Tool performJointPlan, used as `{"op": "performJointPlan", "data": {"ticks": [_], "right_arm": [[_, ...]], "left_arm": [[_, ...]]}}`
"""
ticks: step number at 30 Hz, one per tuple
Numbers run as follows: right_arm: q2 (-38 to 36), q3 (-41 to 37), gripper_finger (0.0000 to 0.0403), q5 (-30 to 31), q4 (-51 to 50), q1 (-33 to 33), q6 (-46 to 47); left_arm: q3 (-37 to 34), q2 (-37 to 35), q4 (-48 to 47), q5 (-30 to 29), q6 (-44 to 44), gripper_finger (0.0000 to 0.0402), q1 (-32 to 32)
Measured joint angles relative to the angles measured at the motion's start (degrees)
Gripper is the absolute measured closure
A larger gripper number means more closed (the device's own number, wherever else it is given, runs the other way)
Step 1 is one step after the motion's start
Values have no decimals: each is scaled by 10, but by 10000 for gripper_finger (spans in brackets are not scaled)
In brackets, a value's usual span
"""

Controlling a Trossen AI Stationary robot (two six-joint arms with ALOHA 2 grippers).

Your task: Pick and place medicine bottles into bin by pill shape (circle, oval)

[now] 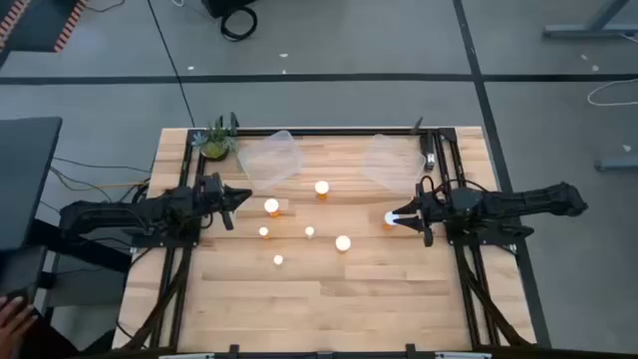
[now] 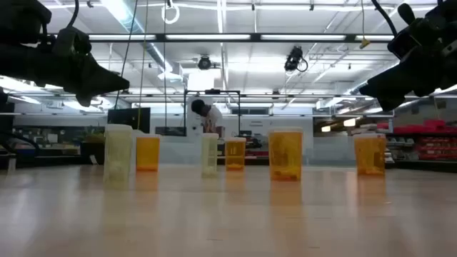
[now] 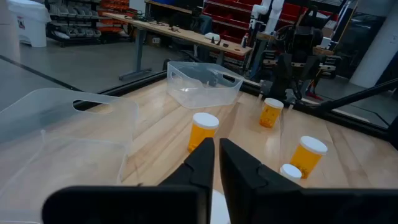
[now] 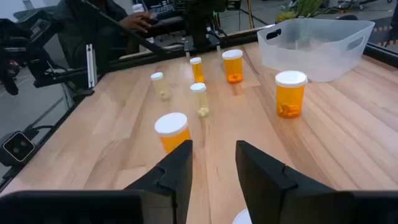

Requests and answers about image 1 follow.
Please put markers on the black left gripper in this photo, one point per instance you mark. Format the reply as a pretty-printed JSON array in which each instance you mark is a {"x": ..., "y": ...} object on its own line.
[{"x": 212, "y": 197}]

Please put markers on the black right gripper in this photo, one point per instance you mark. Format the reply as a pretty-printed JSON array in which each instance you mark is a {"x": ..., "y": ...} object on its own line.
[{"x": 436, "y": 209}]

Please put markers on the large orange pill bottle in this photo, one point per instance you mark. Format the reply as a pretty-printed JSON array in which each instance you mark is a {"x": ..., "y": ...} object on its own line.
[
  {"x": 321, "y": 188},
  {"x": 387, "y": 219},
  {"x": 342, "y": 243},
  {"x": 271, "y": 205}
]

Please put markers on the small pill bottle white cap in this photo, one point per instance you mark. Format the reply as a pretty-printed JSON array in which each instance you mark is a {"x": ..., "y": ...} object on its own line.
[
  {"x": 278, "y": 259},
  {"x": 263, "y": 231},
  {"x": 309, "y": 231}
]

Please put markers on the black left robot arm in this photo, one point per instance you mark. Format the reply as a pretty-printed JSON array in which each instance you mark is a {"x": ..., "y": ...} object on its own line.
[{"x": 124, "y": 214}]

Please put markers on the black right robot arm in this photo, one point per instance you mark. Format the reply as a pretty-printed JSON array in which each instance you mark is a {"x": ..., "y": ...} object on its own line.
[{"x": 523, "y": 199}]

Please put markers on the clear plastic bin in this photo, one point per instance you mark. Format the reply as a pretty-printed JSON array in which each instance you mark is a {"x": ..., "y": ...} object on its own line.
[
  {"x": 269, "y": 159},
  {"x": 391, "y": 164}
]

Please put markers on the small potted green plant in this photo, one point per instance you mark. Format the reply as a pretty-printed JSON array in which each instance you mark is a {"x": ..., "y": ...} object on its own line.
[{"x": 215, "y": 144}]

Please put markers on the black desk foot beam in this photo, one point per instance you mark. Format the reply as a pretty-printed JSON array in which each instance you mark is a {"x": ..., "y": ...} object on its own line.
[{"x": 75, "y": 244}]

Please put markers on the grey metal table foot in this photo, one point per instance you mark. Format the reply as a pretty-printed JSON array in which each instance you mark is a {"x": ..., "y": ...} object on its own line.
[{"x": 618, "y": 163}]

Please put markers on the dark grey desk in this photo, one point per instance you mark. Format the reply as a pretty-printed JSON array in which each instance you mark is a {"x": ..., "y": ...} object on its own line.
[{"x": 25, "y": 174}]

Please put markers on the grey metal table base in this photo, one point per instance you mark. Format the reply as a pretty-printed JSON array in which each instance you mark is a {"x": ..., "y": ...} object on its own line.
[{"x": 588, "y": 31}]

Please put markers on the person's hand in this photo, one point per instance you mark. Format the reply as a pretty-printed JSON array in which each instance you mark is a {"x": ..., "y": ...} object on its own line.
[{"x": 12, "y": 324}]

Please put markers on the black mat orange striped edges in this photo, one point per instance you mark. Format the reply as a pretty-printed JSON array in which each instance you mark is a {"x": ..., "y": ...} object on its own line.
[{"x": 40, "y": 25}]

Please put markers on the black silver frame bracket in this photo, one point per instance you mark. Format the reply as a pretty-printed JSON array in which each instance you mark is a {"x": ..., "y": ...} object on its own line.
[{"x": 428, "y": 149}]

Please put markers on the black aluminium table frame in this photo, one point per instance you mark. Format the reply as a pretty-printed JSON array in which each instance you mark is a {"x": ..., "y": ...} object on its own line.
[{"x": 324, "y": 132}]

